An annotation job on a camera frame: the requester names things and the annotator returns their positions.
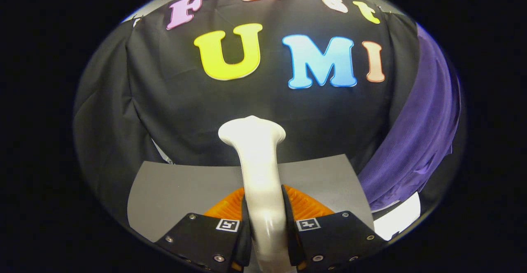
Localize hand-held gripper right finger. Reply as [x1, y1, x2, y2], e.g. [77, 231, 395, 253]
[281, 184, 387, 272]

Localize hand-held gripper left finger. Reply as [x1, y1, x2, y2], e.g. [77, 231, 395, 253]
[154, 187, 252, 273]

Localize white garment steamer head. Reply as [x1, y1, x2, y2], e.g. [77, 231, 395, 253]
[218, 116, 297, 273]

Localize purple corduroy jacket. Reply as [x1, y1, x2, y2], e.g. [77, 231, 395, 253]
[357, 23, 462, 212]

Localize grey cabinet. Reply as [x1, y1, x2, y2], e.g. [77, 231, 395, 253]
[127, 154, 375, 243]

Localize white box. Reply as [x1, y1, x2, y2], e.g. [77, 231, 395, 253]
[373, 191, 421, 241]

